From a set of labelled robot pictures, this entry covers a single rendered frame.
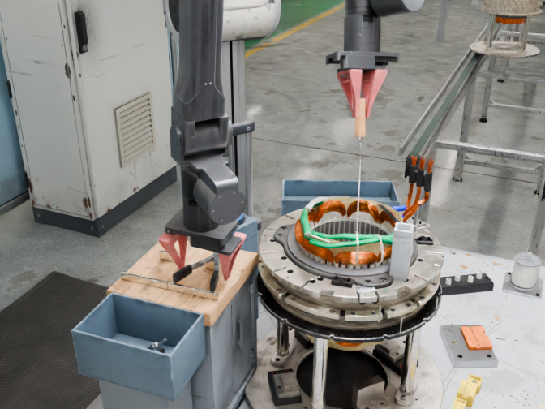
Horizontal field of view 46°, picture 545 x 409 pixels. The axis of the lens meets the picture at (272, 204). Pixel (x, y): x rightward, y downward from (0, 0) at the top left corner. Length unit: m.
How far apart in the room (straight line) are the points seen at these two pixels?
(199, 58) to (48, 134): 2.55
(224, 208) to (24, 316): 2.13
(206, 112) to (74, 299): 2.16
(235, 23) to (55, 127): 2.08
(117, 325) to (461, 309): 0.81
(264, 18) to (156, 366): 0.76
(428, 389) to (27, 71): 2.56
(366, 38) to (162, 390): 0.61
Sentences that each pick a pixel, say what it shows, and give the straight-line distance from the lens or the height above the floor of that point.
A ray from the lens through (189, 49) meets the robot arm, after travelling 0.88.
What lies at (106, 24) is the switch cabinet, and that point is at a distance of 3.30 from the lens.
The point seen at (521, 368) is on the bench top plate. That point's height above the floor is 0.78.
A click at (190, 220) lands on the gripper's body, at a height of 1.20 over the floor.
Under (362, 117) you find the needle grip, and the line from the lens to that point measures 1.04.
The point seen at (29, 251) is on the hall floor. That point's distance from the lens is 3.47.
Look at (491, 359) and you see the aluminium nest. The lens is 1.41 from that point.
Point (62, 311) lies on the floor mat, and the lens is 2.94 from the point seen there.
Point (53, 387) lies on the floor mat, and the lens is 2.57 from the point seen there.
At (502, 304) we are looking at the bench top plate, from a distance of 1.61.
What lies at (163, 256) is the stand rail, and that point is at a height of 1.07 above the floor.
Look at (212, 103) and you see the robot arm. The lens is 0.91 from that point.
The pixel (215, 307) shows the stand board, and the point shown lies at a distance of 1.03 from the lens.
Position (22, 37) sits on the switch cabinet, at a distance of 3.31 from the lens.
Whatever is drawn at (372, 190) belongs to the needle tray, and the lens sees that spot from 1.47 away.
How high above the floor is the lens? 1.67
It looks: 27 degrees down
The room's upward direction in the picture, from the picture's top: straight up
